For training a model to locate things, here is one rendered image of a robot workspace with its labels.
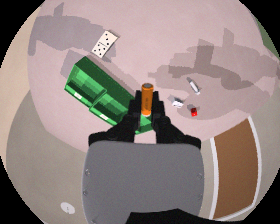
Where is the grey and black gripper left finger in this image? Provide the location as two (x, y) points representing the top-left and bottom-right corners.
(88, 90), (142, 146)

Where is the green rack of bins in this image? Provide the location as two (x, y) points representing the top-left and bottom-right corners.
(64, 56), (153, 135)

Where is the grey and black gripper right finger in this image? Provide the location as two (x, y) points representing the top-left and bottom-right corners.
(151, 91), (201, 150)

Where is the white domino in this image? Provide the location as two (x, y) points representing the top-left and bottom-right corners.
(92, 30), (118, 58)

